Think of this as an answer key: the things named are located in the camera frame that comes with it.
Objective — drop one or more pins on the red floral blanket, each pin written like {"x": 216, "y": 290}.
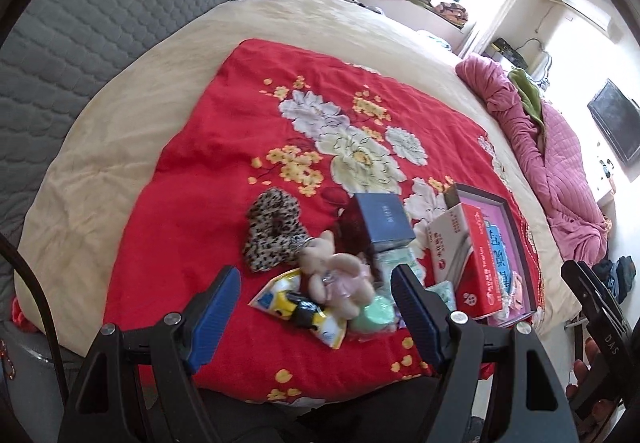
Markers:
{"x": 200, "y": 173}

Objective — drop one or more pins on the green tissue packet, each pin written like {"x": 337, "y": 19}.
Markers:
{"x": 372, "y": 313}

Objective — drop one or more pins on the black wall television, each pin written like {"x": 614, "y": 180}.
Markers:
{"x": 617, "y": 120}

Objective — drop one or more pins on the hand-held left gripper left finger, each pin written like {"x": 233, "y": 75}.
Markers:
{"x": 215, "y": 318}

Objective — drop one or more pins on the dark blue clothes pile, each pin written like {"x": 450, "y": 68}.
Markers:
{"x": 617, "y": 275}

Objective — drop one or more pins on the colourful patterned cloth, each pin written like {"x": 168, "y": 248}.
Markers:
{"x": 450, "y": 13}

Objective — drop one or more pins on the red tissue box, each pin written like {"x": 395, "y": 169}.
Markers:
{"x": 480, "y": 268}

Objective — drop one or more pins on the yellow white packet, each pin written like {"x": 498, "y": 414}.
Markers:
{"x": 272, "y": 300}

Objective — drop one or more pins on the green blanket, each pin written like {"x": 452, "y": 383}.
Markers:
{"x": 530, "y": 98}

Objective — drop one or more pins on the white air conditioner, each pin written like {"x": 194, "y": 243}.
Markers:
{"x": 585, "y": 8}

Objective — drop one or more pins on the black device box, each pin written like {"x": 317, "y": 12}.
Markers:
{"x": 510, "y": 50}

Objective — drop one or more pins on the pink quilt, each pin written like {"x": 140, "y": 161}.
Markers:
{"x": 560, "y": 173}

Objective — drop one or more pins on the beige teddy bear plush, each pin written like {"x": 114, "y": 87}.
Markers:
{"x": 335, "y": 273}

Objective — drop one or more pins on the red brown shoes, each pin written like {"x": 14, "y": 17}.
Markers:
{"x": 585, "y": 368}

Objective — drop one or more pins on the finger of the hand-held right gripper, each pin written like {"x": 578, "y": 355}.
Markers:
{"x": 590, "y": 293}

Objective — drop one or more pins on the pink book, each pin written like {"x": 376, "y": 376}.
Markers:
{"x": 507, "y": 258}

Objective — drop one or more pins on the beige bed sheet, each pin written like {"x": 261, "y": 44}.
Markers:
{"x": 125, "y": 98}

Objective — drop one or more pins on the white desk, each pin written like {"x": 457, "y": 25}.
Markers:
{"x": 605, "y": 178}

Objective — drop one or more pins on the leopard print scrunchie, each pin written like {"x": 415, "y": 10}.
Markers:
{"x": 272, "y": 223}

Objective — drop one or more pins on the dark blue box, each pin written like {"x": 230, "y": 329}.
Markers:
{"x": 382, "y": 220}

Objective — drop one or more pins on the grey plastic bin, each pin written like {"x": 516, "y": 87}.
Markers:
{"x": 25, "y": 373}

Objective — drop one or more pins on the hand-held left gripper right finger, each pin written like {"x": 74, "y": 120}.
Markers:
{"x": 414, "y": 318}

